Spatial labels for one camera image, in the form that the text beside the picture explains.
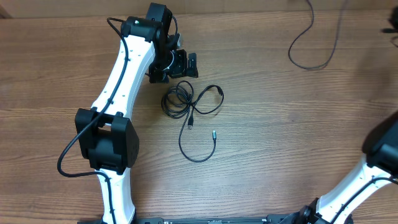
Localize black braided USB cable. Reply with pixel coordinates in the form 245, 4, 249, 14
160, 80, 218, 164

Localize black barrel plug cable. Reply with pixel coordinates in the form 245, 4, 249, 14
287, 0, 349, 71

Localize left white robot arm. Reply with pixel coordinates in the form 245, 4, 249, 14
75, 2, 198, 223

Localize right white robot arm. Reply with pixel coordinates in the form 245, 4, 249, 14
294, 121, 397, 223

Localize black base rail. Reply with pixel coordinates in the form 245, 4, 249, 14
132, 212, 299, 224

